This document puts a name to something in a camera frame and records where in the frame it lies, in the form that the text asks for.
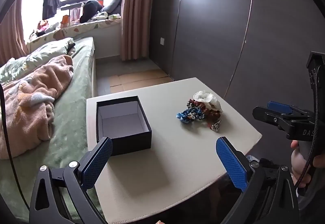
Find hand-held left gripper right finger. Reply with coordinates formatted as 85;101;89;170
215;136;300;224

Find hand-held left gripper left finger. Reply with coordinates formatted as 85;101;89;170
29;136;113;224

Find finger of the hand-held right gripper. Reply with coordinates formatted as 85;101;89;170
267;100;315;118
252;106;315;128

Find black jewelry box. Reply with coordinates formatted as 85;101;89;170
95;96;152;156

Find dark and green bead bracelet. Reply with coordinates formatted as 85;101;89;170
208;120;222;134

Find red tassel bracelet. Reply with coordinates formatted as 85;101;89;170
198;105;222;120

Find white bag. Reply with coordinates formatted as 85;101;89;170
193;90;223;113

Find blue braided bracelet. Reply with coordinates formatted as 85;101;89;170
176;108;205;125

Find multicolour bead bracelet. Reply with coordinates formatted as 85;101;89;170
186;98;204;113

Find person's right hand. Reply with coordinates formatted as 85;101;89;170
290;140;325;182

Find white low table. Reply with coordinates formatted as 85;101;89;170
86;77;263;224

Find bed with green sheet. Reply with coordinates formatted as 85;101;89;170
0;36;99;223

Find pink fleece blanket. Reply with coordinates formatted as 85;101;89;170
0;55;75;161

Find dark grey wardrobe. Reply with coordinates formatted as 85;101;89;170
152;0;325;138

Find cardboard sheets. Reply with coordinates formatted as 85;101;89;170
109;68;176;94

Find green floral quilt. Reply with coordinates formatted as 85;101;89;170
0;37;76;83

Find floral window seat cushion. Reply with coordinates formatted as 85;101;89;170
27;16;123;48

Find stuffed toys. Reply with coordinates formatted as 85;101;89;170
32;20;61;37

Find black bag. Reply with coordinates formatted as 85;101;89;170
79;0;104;24

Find pink curtain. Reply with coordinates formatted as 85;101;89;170
0;0;29;66
119;0;159;61

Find grey pillow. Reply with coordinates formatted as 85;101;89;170
100;0;124;14

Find black braided cable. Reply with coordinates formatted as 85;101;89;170
294;69;321;188

